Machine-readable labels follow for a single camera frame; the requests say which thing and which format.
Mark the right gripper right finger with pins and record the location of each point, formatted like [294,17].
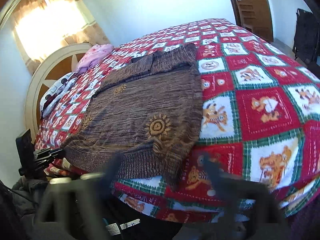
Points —
[266,221]

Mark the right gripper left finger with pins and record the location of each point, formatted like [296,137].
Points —
[70,209]

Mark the brown knitted sweater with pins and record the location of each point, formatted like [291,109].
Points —
[147,114]

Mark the white patterned pillow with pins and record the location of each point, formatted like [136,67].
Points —
[53,95]

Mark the cream wooden headboard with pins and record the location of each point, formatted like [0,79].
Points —
[55,66]

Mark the red checkered teddy bedspread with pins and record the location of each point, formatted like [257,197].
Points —
[260,121]

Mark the pink folded blanket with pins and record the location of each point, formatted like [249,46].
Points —
[92,57]

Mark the beige window curtain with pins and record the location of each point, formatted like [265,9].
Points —
[42,27]

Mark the brown wooden door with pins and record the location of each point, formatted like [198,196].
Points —
[255,16]

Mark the black bag on wall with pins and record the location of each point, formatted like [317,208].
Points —
[306,39]

